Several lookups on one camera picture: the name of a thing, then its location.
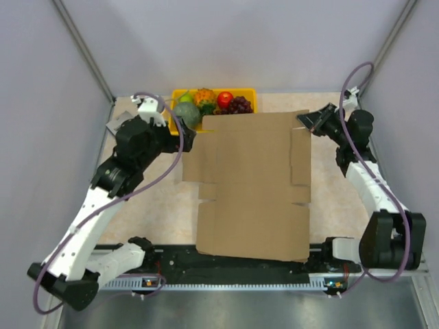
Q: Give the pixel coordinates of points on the left aluminium frame post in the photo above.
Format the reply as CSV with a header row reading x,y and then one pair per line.
x,y
83,49

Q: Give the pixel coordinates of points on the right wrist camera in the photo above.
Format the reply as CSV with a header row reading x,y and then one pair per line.
x,y
350,100

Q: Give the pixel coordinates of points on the purple grape bunch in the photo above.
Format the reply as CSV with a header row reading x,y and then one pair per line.
x,y
239,105

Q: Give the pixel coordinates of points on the aluminium frame post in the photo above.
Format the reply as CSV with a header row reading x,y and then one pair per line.
x,y
402,19
83,49

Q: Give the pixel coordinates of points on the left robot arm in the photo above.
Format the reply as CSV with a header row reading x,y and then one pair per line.
x,y
145,152

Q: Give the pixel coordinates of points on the brown cardboard box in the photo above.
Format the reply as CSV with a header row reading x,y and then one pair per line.
x,y
254,172

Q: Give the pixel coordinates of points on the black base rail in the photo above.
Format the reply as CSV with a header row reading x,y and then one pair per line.
x,y
182,264

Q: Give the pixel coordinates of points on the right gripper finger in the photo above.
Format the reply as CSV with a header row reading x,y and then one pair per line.
x,y
315,121
320,131

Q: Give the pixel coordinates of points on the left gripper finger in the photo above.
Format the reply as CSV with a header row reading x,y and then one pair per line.
x,y
187,132
188,144

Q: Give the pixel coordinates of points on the white slotted cable duct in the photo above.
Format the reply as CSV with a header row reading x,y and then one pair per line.
x,y
140,284

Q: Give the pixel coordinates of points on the red apple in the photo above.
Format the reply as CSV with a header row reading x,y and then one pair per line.
x,y
224,98

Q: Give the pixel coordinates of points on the green netted melon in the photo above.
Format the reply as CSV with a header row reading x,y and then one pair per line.
x,y
189,114

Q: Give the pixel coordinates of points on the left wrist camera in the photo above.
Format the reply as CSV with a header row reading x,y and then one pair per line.
x,y
149,110

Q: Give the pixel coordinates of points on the green pineapple leaves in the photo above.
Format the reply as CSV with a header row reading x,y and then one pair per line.
x,y
207,109

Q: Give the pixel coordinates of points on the right aluminium frame post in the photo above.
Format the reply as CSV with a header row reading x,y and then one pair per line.
x,y
402,19

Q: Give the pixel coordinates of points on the blue razor package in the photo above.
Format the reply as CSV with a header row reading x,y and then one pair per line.
x,y
115,124

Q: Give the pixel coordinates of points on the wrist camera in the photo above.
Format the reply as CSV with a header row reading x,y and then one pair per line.
x,y
350,100
149,110

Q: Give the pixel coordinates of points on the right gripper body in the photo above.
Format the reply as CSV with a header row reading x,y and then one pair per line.
x,y
333,121

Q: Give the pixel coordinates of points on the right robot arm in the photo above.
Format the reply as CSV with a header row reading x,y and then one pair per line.
x,y
394,235

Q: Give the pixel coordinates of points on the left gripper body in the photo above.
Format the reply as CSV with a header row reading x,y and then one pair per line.
x,y
173,142

